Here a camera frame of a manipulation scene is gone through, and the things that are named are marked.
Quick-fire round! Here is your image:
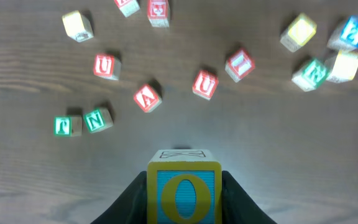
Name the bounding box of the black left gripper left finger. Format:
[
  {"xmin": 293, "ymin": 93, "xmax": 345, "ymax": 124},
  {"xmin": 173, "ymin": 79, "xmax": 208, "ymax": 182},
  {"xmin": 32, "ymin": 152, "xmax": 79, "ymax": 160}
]
[{"xmin": 91, "ymin": 171, "xmax": 147, "ymax": 224}]

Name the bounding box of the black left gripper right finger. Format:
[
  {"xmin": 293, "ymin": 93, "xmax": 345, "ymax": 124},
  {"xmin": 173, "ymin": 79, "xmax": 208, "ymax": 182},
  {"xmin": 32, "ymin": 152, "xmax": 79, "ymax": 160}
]
[{"xmin": 221, "ymin": 170, "xmax": 277, "ymax": 224}]

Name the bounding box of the yellow O letter block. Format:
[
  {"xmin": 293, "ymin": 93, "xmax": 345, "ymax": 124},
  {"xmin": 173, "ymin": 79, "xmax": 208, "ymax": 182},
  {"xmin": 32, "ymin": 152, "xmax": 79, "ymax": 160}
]
[{"xmin": 147, "ymin": 149, "xmax": 223, "ymax": 224}]

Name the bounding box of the green R letter block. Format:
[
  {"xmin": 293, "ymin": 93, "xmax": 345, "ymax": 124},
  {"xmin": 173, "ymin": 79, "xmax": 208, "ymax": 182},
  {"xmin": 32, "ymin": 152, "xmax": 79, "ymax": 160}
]
[{"xmin": 291, "ymin": 58, "xmax": 331, "ymax": 92}]

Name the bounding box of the green N letter block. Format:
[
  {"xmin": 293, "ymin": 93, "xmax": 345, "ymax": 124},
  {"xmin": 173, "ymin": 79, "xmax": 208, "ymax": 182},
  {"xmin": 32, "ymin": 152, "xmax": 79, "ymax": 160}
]
[{"xmin": 83, "ymin": 108, "xmax": 114, "ymax": 133}]

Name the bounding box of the green J letter block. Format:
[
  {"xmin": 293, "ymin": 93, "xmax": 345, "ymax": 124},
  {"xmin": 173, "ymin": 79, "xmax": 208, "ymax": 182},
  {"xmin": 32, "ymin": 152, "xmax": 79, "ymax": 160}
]
[{"xmin": 53, "ymin": 116, "xmax": 82, "ymax": 137}]

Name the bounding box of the red A letter block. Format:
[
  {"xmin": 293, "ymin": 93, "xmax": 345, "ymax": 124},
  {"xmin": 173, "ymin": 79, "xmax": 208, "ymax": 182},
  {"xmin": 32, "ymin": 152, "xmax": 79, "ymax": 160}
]
[{"xmin": 134, "ymin": 84, "xmax": 162, "ymax": 113}]

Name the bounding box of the red U letter block middle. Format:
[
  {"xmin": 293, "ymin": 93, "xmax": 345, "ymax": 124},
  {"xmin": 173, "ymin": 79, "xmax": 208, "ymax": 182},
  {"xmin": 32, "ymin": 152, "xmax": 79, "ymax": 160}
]
[{"xmin": 192, "ymin": 70, "xmax": 219, "ymax": 100}]

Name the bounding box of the red u letter block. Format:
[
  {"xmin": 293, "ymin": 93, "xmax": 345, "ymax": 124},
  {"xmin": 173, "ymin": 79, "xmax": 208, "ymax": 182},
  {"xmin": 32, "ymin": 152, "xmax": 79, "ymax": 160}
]
[
  {"xmin": 192, "ymin": 70, "xmax": 219, "ymax": 100},
  {"xmin": 93, "ymin": 54, "xmax": 121, "ymax": 80}
]

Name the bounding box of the red U letter block left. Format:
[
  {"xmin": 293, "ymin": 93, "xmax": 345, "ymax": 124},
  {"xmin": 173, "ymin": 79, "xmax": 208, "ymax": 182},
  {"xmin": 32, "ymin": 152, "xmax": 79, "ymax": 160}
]
[{"xmin": 93, "ymin": 54, "xmax": 121, "ymax": 80}]

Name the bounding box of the red I block middle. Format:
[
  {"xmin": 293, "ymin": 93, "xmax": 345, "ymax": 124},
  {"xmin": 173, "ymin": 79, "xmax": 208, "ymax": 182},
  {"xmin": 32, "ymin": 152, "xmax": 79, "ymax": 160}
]
[{"xmin": 225, "ymin": 48, "xmax": 255, "ymax": 83}]

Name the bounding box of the yellow block beside R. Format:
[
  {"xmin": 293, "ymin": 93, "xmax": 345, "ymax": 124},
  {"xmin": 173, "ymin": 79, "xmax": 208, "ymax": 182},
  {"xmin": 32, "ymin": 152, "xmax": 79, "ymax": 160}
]
[{"xmin": 324, "ymin": 50, "xmax": 358, "ymax": 83}]

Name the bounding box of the yellow block far left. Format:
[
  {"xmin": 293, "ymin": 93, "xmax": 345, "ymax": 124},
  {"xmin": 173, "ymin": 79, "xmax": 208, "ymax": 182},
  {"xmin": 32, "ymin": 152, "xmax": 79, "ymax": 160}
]
[{"xmin": 62, "ymin": 10, "xmax": 94, "ymax": 42}]

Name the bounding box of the yellow block centre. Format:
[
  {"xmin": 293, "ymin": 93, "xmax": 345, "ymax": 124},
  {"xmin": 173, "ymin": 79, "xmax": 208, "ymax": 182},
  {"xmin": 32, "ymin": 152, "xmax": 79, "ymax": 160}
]
[{"xmin": 280, "ymin": 13, "xmax": 317, "ymax": 52}]

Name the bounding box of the red E letter block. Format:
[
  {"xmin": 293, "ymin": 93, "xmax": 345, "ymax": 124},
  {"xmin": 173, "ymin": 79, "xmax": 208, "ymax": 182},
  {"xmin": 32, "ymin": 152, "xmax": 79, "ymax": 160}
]
[{"xmin": 147, "ymin": 0, "xmax": 170, "ymax": 27}]

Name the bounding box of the red X letter block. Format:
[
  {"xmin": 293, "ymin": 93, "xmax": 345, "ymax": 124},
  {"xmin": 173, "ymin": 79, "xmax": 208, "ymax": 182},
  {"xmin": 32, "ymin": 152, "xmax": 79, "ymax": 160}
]
[{"xmin": 114, "ymin": 0, "xmax": 140, "ymax": 17}]

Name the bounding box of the blue 2 number block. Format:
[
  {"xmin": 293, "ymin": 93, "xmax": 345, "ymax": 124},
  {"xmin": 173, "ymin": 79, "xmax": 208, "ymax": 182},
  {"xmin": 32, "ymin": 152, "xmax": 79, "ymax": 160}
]
[{"xmin": 327, "ymin": 16, "xmax": 358, "ymax": 52}]

